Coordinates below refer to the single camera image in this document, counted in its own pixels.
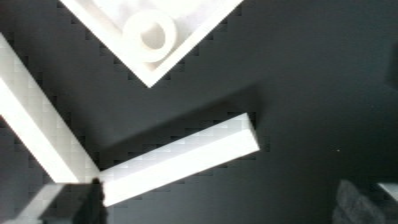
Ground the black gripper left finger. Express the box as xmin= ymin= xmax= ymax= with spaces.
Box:
xmin=15 ymin=178 xmax=111 ymax=224

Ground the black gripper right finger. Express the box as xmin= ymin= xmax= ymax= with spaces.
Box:
xmin=334 ymin=180 xmax=398 ymax=224

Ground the white square table top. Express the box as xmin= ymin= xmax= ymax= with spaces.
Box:
xmin=61 ymin=0 xmax=244 ymax=87

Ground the white U-shaped fence frame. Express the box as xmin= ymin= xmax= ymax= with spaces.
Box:
xmin=0 ymin=35 xmax=260 ymax=205

